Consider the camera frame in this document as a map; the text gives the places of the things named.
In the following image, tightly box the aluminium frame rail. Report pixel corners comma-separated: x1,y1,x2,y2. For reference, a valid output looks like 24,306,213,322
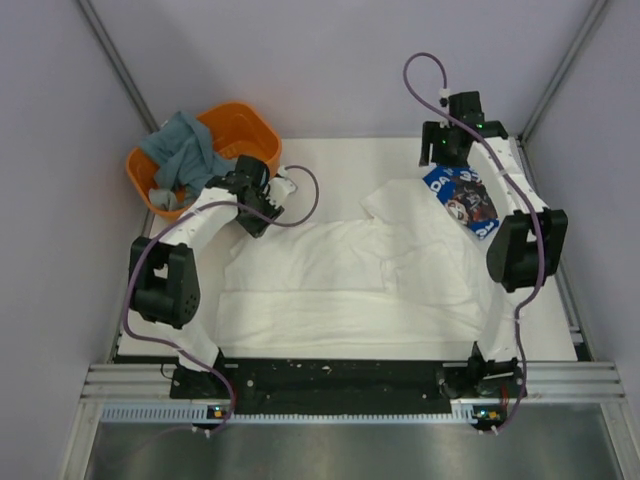
80,362,625,403

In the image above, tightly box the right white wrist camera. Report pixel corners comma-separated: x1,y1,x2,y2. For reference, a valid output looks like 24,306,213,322
439,87,451,108

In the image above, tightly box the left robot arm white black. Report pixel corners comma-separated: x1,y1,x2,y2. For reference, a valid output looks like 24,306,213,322
129,155,297,397

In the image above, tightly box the orange plastic basket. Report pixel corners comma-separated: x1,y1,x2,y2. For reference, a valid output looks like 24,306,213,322
126,102,282,221

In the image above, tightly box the grey slotted cable duct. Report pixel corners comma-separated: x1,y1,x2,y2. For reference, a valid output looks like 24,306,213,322
101,403,480,426

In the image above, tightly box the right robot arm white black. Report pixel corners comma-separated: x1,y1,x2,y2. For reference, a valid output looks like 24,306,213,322
420,88,568,399

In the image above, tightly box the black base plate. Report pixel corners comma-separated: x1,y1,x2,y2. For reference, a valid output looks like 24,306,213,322
170,357,524,415

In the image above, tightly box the blue folded t shirt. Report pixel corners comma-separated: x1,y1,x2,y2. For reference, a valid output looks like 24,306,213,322
422,165,500,240

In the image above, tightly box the white t shirt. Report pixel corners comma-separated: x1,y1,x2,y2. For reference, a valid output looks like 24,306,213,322
213,179,504,358

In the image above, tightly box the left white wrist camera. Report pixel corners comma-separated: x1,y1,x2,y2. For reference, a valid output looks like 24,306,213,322
267,166,297,208

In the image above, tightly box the teal grey t shirt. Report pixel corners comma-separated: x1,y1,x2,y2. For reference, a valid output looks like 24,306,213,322
139,111,235,197

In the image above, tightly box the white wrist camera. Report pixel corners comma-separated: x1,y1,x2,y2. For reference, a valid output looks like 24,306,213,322
439,87,451,108
267,166,297,208

